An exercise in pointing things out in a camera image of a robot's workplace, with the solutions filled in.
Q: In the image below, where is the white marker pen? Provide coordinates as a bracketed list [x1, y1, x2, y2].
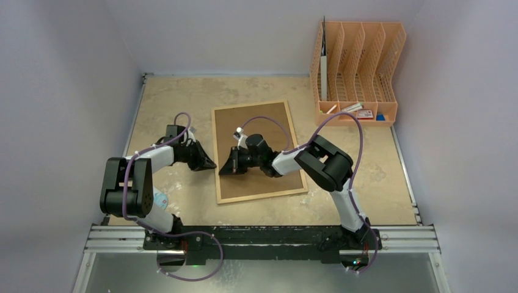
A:
[341, 103, 363, 113]

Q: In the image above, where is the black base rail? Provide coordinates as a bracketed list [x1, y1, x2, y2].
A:
[84, 224, 440, 268]

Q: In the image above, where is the white chalk stick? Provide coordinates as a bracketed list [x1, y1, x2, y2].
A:
[326, 104, 338, 114]

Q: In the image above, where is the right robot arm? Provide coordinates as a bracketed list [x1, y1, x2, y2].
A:
[219, 134, 369, 248]

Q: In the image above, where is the blue white tape dispenser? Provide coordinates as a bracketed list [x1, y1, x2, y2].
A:
[153, 189, 169, 209]

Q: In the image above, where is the wooden picture frame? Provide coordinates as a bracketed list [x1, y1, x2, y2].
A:
[211, 99, 308, 205]

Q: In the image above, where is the orange desk file organizer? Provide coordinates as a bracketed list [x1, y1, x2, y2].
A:
[309, 21, 406, 127]

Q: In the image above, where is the red white small box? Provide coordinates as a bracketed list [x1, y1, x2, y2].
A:
[356, 109, 374, 119]

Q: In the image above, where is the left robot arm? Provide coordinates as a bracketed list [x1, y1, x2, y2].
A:
[100, 125, 216, 250]

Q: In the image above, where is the white folder in organizer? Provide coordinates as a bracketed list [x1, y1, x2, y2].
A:
[319, 15, 329, 102]

